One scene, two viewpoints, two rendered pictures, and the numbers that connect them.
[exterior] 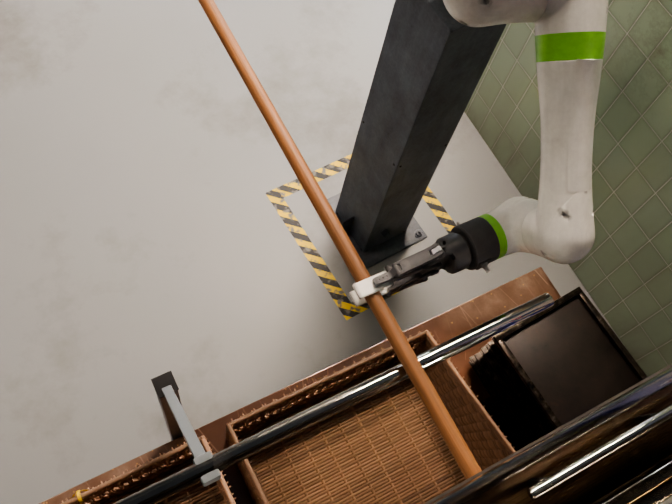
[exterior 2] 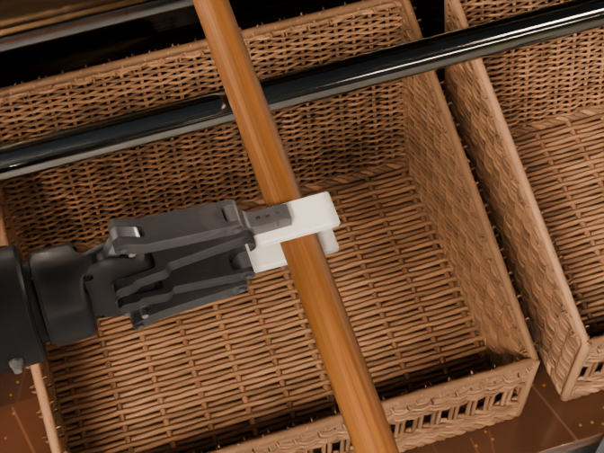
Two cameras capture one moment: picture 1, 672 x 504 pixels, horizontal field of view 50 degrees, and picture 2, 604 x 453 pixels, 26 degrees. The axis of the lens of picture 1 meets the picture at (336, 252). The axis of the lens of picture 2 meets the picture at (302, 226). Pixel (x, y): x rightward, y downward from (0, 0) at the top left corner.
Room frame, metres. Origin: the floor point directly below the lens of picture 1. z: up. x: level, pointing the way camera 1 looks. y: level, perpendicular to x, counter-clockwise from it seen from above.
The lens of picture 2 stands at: (1.05, 0.16, 2.07)
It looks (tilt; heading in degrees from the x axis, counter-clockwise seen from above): 58 degrees down; 206
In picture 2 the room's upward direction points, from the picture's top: straight up
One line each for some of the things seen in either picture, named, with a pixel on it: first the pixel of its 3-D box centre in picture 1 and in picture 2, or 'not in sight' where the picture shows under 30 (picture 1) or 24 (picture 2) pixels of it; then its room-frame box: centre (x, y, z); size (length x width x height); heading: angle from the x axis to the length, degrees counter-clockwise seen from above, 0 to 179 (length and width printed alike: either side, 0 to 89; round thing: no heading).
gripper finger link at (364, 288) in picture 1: (372, 284); (290, 219); (0.57, -0.08, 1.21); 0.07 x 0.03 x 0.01; 133
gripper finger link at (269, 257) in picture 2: (369, 292); (291, 244); (0.57, -0.08, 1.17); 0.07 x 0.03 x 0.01; 133
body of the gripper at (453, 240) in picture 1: (441, 258); (96, 285); (0.68, -0.20, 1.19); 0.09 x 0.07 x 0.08; 133
